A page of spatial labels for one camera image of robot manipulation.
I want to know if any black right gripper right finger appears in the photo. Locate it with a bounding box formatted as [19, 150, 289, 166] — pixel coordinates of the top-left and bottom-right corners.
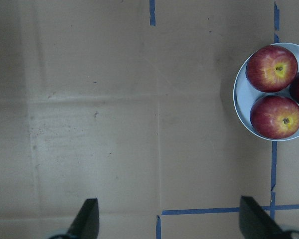
[239, 196, 299, 239]

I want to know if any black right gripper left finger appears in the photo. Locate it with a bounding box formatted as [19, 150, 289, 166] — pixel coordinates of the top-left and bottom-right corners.
[48, 198, 100, 239]

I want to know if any red apple plate front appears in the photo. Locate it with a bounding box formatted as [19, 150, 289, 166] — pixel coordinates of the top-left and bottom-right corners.
[250, 95, 299, 139]

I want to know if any red apple plate back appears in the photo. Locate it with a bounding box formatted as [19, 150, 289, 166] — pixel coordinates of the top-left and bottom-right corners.
[246, 45, 298, 93]

